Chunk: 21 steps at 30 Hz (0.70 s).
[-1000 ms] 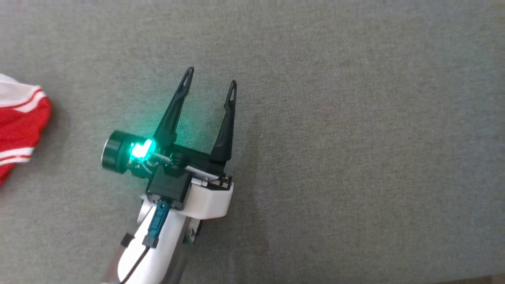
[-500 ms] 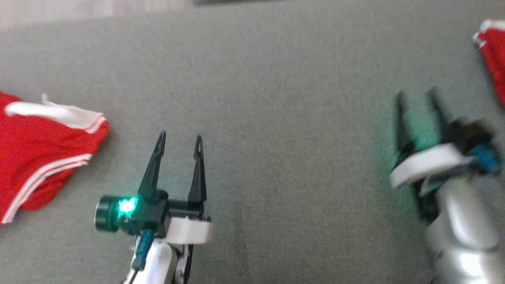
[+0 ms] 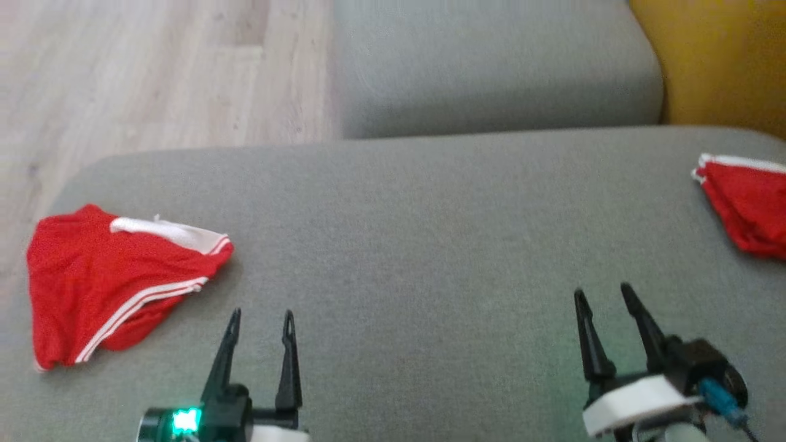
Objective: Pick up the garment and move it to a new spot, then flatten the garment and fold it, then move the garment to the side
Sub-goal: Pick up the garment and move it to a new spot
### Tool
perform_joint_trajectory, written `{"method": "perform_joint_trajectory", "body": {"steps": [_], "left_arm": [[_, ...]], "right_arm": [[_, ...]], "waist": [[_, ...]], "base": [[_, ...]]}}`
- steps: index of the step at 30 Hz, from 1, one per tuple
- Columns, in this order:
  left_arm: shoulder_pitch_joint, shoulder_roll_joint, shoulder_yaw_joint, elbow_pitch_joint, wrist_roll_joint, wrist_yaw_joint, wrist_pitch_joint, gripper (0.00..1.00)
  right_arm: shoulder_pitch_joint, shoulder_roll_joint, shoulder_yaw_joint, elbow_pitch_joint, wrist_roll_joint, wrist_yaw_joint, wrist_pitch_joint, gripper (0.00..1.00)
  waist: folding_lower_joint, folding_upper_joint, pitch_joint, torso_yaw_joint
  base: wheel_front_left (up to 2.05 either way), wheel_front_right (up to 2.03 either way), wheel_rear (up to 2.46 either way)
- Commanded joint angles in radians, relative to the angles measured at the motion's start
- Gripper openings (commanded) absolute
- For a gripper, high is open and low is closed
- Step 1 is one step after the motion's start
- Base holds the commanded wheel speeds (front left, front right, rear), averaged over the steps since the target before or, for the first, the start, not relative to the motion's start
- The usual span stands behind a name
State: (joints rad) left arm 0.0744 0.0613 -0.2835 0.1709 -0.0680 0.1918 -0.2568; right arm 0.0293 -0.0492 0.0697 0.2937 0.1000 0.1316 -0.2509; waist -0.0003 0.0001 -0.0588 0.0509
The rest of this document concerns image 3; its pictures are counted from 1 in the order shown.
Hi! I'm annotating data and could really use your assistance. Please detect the grey fabric sofa block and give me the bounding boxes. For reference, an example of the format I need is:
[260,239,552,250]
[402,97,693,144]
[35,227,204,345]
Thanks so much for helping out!
[333,0,666,140]

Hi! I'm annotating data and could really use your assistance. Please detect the yellow sofa section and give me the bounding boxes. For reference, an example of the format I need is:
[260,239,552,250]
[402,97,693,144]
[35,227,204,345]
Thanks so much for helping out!
[627,0,786,141]

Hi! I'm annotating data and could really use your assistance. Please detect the red and white striped shirt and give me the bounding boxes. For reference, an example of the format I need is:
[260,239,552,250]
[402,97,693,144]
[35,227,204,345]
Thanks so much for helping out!
[691,152,786,262]

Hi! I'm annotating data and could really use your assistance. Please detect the grey fabric sofa seat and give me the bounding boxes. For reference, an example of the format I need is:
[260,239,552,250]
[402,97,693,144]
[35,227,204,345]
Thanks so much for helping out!
[0,125,786,442]

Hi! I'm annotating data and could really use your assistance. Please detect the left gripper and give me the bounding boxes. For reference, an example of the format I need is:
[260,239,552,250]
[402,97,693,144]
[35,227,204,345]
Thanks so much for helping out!
[138,309,311,442]

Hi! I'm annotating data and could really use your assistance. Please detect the red shorts with white trim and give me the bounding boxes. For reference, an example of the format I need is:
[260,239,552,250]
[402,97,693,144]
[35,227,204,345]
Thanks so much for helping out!
[26,203,236,373]

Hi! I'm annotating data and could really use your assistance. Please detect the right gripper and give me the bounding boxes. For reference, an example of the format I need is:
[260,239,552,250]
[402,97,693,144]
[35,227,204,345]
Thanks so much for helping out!
[574,282,707,442]

